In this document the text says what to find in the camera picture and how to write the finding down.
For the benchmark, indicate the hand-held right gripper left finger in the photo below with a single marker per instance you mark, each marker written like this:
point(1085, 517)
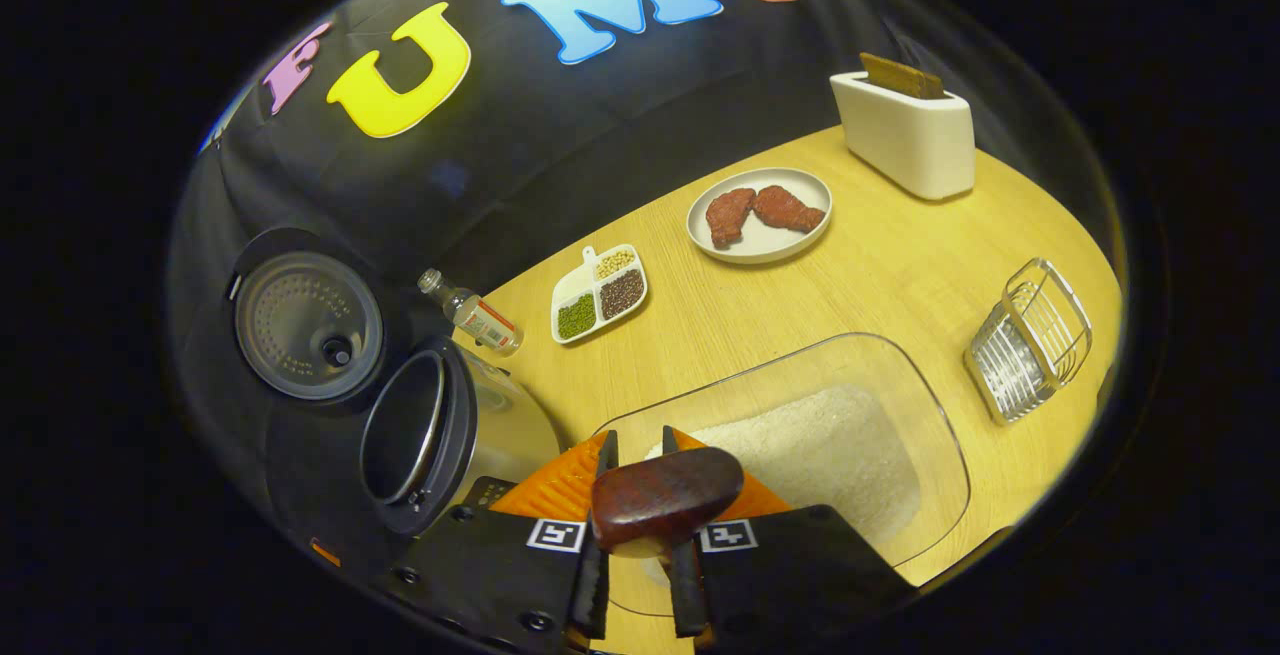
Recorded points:
point(592, 595)

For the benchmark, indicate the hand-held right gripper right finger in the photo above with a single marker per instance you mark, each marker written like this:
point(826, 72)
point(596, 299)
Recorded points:
point(688, 595)

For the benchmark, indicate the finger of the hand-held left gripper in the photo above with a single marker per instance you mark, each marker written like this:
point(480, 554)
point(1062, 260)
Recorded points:
point(325, 553)

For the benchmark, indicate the dark brown wooden spoon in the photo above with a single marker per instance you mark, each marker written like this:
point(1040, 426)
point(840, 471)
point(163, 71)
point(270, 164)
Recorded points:
point(665, 495)

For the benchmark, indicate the white rice bed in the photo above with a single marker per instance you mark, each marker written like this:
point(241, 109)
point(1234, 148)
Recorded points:
point(820, 455)

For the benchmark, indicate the dark grey rice cooker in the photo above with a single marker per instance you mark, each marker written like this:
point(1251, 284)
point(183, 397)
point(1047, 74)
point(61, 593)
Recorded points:
point(500, 425)

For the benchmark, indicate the small clear glass bottle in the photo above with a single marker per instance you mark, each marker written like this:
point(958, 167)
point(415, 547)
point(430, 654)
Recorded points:
point(480, 320)

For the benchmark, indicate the white divided bean dish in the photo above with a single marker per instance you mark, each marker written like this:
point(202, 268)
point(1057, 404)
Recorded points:
point(598, 295)

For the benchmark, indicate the clear plastic container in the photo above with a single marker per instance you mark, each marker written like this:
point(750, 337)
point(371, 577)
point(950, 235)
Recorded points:
point(930, 415)

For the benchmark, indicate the round white plate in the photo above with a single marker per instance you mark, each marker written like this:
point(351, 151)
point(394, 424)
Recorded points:
point(760, 243)

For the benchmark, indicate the red-brown meat piece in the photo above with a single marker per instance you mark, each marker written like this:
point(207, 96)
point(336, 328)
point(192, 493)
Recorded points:
point(788, 209)
point(728, 215)

